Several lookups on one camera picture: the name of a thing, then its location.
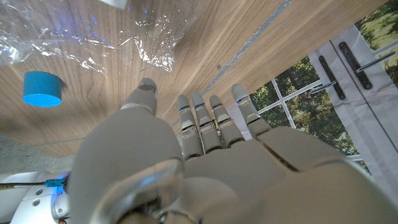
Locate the blue bottle cap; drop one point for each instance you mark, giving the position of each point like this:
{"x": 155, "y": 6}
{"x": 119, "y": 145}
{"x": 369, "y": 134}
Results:
{"x": 42, "y": 88}

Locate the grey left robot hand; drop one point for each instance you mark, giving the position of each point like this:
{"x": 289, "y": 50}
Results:
{"x": 130, "y": 155}

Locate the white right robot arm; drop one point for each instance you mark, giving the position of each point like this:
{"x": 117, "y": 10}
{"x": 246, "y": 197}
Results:
{"x": 28, "y": 202}

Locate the clear plastic wrap sheet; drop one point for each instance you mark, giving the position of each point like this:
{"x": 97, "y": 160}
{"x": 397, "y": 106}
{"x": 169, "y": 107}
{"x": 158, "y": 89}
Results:
{"x": 77, "y": 34}

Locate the printed window backdrop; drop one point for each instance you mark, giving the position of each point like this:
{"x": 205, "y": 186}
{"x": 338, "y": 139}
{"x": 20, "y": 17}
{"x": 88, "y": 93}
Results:
{"x": 311, "y": 112}

